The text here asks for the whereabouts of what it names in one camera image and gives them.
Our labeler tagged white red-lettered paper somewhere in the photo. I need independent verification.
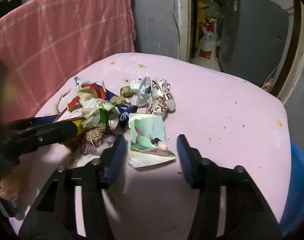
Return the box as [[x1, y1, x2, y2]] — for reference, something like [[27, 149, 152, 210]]
[[145, 77, 177, 118]]

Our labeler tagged green white wrapper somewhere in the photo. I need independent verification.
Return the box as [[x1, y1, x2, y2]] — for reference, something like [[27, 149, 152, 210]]
[[81, 97, 121, 131]]

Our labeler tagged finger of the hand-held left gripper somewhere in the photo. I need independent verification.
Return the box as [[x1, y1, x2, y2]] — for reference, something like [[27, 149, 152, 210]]
[[4, 115, 61, 132], [7, 119, 79, 155]]

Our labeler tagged pink checked cloth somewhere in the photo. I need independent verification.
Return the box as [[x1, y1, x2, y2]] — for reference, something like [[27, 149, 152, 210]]
[[0, 0, 136, 123]]

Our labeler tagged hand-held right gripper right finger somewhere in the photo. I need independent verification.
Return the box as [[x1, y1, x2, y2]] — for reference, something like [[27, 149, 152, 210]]
[[176, 134, 276, 240]]

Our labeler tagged purple onion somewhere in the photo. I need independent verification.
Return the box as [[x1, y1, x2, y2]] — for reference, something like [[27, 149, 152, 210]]
[[77, 133, 116, 157]]

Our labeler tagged thin white cable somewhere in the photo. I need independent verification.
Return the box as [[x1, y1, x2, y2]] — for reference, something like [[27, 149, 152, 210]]
[[267, 63, 280, 83]]

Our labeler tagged white red printed sack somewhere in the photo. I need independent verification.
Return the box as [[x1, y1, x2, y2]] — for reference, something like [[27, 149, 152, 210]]
[[196, 17, 222, 61]]

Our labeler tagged grey metal cabinet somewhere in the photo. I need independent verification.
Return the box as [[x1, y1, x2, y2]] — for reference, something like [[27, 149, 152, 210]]
[[218, 0, 290, 88]]

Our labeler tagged dark blue wrapper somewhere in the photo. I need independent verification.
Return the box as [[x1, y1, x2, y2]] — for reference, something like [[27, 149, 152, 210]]
[[92, 82, 139, 130]]

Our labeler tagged pink rag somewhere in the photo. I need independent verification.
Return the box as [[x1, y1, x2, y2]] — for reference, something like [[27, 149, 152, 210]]
[[261, 78, 274, 92]]

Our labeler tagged red white torn wrapper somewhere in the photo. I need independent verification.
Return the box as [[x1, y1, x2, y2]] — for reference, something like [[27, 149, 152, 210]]
[[67, 76, 108, 111]]

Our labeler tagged green floral paper packet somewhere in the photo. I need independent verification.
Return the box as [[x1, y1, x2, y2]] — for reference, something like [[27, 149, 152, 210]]
[[128, 113, 177, 168]]

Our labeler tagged yellow bag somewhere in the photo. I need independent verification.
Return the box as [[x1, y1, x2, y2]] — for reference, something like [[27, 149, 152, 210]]
[[196, 1, 208, 46]]

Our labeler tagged clear plastic bag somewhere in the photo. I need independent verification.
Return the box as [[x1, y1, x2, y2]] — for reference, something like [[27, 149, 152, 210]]
[[204, 0, 228, 21]]

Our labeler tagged person's left hand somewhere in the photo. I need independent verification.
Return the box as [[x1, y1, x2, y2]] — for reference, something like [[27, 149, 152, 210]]
[[0, 166, 20, 201]]

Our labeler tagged blue plastic basin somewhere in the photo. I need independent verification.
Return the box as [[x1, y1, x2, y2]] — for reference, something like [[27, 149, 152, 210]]
[[279, 141, 304, 237]]

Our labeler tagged dry brown peel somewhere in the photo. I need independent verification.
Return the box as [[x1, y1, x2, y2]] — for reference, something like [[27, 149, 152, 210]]
[[57, 89, 73, 113]]

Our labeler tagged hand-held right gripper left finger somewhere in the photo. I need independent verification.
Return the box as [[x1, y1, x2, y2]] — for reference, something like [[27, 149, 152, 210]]
[[29, 134, 126, 240]]

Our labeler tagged wooden door jamb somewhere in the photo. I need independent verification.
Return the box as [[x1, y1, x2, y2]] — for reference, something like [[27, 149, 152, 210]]
[[271, 0, 304, 103], [176, 0, 195, 62]]

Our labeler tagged white blue wrapper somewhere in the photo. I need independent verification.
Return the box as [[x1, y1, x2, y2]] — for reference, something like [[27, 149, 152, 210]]
[[129, 76, 153, 107]]

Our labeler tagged dried root clump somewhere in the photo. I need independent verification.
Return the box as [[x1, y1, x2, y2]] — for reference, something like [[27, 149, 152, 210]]
[[85, 127, 105, 146]]

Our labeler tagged yellow red box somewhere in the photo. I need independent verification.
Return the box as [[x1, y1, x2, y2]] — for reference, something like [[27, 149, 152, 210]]
[[53, 108, 88, 153]]

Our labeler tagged brown potato lump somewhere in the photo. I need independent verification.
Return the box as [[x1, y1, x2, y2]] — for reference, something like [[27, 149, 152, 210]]
[[109, 95, 127, 106], [120, 85, 138, 98]]

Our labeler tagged pink foam mat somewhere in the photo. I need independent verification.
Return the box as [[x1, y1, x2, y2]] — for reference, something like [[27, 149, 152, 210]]
[[8, 52, 293, 240]]

